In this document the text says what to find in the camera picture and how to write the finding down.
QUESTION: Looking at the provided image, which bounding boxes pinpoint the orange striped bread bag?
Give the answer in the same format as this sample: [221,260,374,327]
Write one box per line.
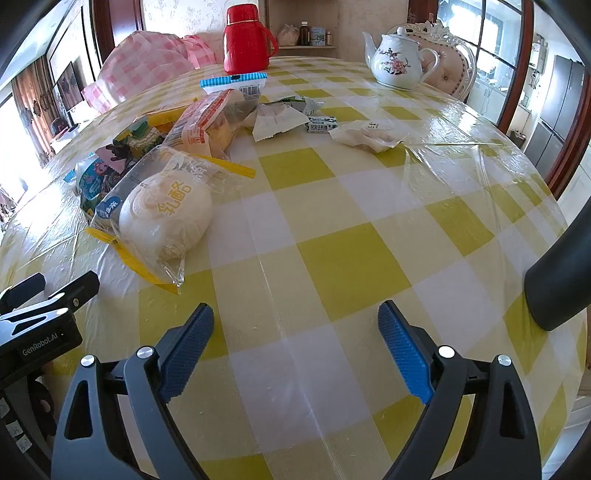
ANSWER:
[147,89,262,160]

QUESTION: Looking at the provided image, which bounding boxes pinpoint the blue cartoon snack packet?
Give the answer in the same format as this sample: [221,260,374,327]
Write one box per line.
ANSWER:
[74,154,125,217]

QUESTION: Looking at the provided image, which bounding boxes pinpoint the wooden corner shelf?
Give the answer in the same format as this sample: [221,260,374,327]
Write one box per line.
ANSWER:
[265,0,338,49]

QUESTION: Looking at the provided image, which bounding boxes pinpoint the white ornate padded chair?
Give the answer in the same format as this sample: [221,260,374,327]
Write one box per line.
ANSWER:
[388,21,476,100]

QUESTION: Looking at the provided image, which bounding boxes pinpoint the red framed glass door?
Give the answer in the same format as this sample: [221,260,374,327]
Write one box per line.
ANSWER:
[434,0,536,130]

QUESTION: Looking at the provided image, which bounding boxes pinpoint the blue edged clear snack packet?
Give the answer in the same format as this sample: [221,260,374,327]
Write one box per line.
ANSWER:
[200,72,269,97]

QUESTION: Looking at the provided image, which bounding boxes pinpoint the brown patterned curtain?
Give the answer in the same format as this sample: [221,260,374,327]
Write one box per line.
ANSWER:
[11,55,56,162]

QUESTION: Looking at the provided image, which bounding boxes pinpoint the yellow checked tablecloth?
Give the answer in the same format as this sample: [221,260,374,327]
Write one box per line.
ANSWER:
[0,55,587,480]

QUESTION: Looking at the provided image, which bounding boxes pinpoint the dark rounded object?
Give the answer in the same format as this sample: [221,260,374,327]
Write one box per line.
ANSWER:
[524,217,591,332]

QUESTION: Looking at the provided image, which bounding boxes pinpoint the tied plastic bag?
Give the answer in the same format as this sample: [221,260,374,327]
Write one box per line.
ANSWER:
[276,24,301,47]

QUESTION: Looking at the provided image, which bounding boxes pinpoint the dark brown door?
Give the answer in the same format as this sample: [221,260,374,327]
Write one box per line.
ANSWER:
[92,0,144,70]

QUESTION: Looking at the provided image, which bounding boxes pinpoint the white wrapped pastry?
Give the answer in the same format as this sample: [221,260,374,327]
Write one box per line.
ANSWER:
[329,120,407,152]

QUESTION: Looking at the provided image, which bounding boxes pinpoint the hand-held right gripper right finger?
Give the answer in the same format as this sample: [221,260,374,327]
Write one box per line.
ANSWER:
[378,300,542,480]

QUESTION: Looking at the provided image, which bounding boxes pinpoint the green cartoon snack packet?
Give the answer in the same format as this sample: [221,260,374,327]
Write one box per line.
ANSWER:
[95,115,167,174]

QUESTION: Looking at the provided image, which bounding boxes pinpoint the white crimped wrapper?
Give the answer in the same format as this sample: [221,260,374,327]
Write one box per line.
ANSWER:
[252,102,310,141]

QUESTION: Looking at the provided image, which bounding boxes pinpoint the grey refrigerator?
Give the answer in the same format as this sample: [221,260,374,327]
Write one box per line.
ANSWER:
[524,54,587,171]

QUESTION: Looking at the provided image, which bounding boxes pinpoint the small green foil packets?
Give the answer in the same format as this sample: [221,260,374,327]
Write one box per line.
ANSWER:
[272,95,324,116]

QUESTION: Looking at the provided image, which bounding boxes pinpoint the small pink checked chair cover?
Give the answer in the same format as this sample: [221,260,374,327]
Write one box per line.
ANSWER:
[182,33,227,70]

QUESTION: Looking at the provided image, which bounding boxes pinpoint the red thermos jug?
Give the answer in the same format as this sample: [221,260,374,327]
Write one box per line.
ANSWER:
[223,4,279,75]

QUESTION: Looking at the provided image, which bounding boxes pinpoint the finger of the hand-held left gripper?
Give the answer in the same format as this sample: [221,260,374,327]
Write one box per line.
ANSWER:
[0,271,100,337]
[0,273,46,311]

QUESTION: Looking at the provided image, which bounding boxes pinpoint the white floral teapot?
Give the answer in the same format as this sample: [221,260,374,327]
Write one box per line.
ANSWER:
[361,27,440,90]

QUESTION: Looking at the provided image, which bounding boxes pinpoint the flat screen television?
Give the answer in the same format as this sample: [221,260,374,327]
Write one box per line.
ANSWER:
[54,62,86,118]

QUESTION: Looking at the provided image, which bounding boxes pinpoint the round white bread bag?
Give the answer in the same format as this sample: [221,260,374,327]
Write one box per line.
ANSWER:
[85,145,257,296]

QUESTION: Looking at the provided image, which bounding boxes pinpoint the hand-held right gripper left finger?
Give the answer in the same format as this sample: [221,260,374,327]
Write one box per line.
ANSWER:
[52,302,215,480]

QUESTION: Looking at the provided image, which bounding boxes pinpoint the large pink checked chair cover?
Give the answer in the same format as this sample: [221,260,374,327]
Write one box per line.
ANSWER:
[82,30,197,116]

